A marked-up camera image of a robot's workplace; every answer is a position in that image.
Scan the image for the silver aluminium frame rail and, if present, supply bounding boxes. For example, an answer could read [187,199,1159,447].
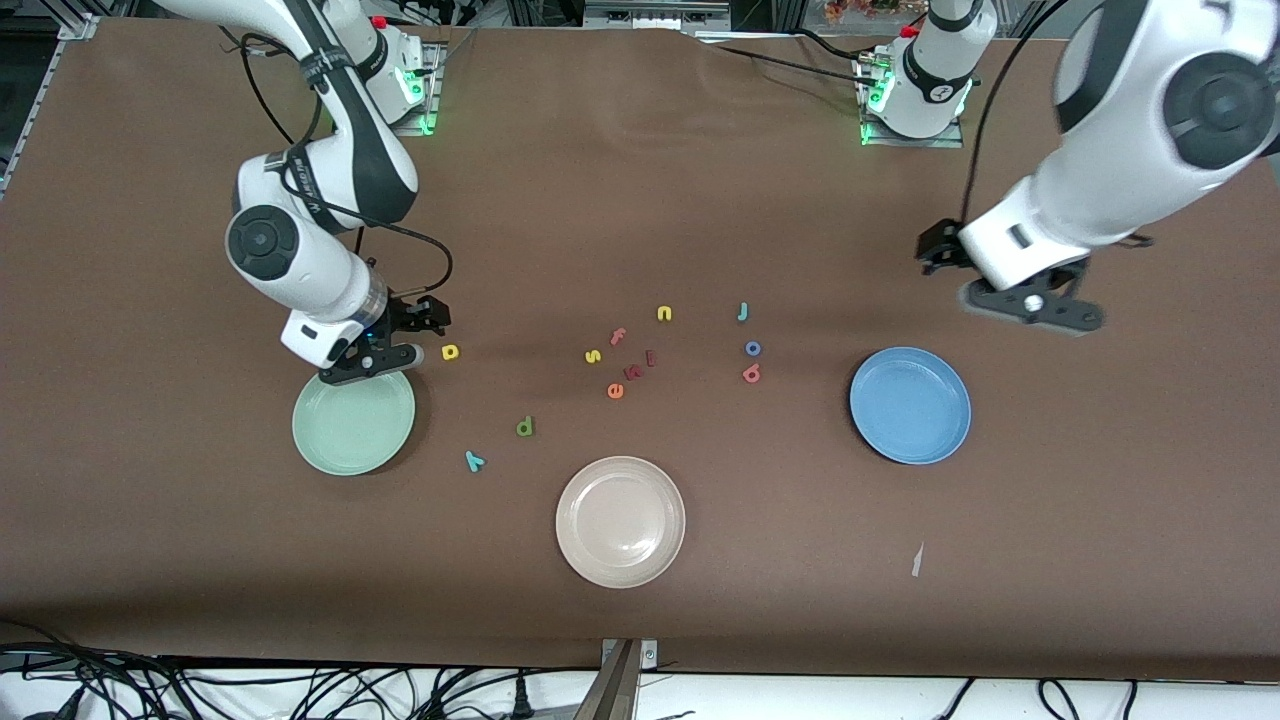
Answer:
[0,12,101,196]

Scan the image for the tangled black floor cables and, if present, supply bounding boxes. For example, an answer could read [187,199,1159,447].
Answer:
[0,620,601,720]

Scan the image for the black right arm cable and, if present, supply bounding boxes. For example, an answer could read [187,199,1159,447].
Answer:
[218,25,455,301]

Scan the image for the black cable on table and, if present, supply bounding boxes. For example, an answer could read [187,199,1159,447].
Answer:
[700,35,881,86]

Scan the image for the metal bracket at table edge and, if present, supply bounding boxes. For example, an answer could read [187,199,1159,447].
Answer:
[573,638,661,720]

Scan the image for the pale green round plate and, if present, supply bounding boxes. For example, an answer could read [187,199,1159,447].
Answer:
[291,366,417,477]

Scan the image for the blue round plate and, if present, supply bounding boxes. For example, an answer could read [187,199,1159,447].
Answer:
[849,346,973,466]

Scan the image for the beige round plate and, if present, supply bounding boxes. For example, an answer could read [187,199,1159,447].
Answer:
[555,456,687,589]

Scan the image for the grey metal equipment box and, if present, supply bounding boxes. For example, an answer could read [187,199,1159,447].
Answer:
[585,0,731,29]

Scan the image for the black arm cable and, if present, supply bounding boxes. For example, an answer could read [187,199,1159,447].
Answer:
[960,0,1071,226]
[218,25,455,301]

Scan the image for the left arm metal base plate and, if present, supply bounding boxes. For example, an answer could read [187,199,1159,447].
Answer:
[858,55,966,149]

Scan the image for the brown table cover sheet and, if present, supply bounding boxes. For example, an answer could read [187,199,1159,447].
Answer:
[0,18,1280,673]

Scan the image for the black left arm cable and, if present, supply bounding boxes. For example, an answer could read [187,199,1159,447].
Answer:
[960,0,1071,226]

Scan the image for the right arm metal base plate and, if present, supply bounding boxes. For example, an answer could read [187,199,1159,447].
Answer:
[333,45,443,137]

